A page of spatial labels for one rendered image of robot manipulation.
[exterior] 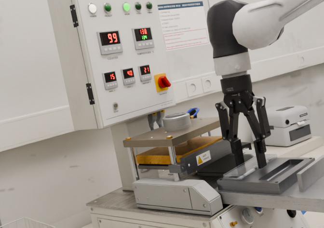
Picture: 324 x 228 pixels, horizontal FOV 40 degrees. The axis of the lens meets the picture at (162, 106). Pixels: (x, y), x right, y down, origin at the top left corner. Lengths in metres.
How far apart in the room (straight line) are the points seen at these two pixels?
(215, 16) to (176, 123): 0.32
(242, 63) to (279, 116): 1.11
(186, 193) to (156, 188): 0.10
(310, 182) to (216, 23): 0.42
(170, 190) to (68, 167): 0.68
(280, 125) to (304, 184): 1.16
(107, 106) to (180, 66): 0.86
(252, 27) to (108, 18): 0.48
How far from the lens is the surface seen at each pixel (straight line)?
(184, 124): 1.22
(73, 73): 1.28
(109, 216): 1.31
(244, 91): 1.10
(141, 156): 1.24
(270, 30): 0.97
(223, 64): 1.08
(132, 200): 1.29
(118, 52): 1.30
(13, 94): 1.63
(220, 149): 1.24
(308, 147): 2.23
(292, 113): 2.20
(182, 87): 1.98
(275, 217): 1.23
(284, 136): 2.17
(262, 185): 1.03
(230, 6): 1.08
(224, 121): 1.15
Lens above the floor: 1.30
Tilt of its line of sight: 6 degrees down
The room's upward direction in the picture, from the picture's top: 11 degrees counter-clockwise
